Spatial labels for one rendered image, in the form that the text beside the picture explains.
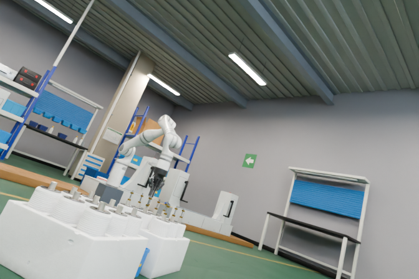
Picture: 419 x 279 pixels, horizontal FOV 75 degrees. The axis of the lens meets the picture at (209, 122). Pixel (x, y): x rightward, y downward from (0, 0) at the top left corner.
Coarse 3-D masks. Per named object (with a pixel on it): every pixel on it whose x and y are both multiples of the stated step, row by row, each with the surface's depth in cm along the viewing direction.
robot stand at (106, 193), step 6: (102, 186) 193; (108, 186) 191; (96, 192) 196; (102, 192) 189; (108, 192) 191; (114, 192) 193; (120, 192) 196; (102, 198) 188; (108, 198) 191; (114, 198) 193; (120, 198) 196; (114, 204) 193
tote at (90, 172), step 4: (88, 168) 587; (88, 172) 581; (92, 172) 570; (96, 172) 560; (100, 172) 566; (84, 176) 584; (92, 176) 562; (96, 176) 560; (100, 176) 567; (104, 176) 572; (108, 176) 579
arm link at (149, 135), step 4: (172, 120) 188; (172, 124) 186; (144, 132) 194; (148, 132) 193; (152, 132) 193; (156, 132) 192; (160, 132) 191; (144, 136) 193; (148, 136) 192; (152, 136) 192; (156, 136) 192; (148, 140) 193; (152, 140) 195
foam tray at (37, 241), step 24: (0, 216) 95; (24, 216) 93; (48, 216) 93; (0, 240) 92; (24, 240) 89; (48, 240) 88; (72, 240) 87; (96, 240) 85; (120, 240) 98; (144, 240) 115; (24, 264) 86; (48, 264) 85; (72, 264) 83; (96, 264) 88; (120, 264) 102
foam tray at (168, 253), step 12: (156, 240) 133; (168, 240) 137; (180, 240) 152; (156, 252) 131; (168, 252) 140; (180, 252) 156; (144, 264) 130; (156, 264) 130; (168, 264) 144; (180, 264) 160; (144, 276) 128; (156, 276) 133
